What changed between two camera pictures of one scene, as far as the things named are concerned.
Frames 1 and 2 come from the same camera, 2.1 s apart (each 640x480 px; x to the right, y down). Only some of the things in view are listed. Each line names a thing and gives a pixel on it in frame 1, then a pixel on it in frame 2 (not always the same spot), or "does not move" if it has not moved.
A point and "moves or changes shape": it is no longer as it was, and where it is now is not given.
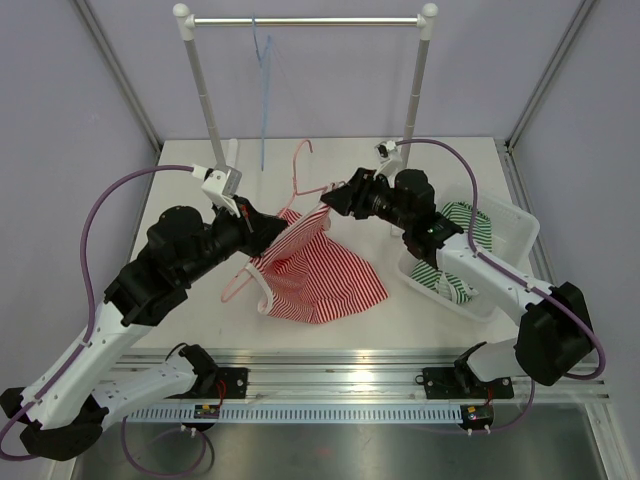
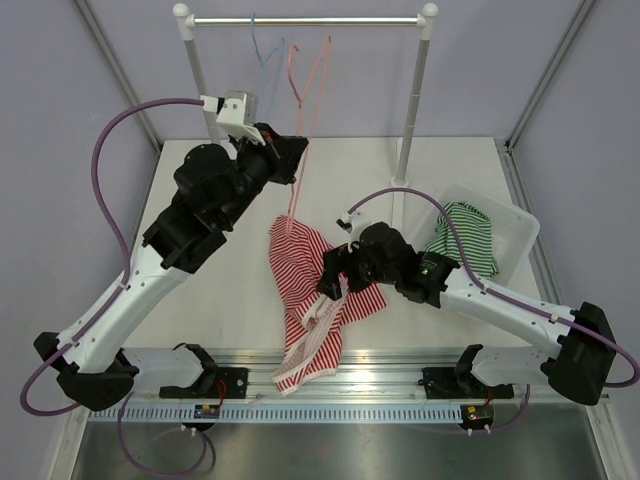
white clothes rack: [424, 21] does not move
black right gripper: [356, 194] to [337, 261]
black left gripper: [257, 230] to [283, 145]
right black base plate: [449, 383] does not move
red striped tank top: [304, 274] moves or changes shape
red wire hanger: [224, 297] to [307, 114]
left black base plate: [228, 383] does not move
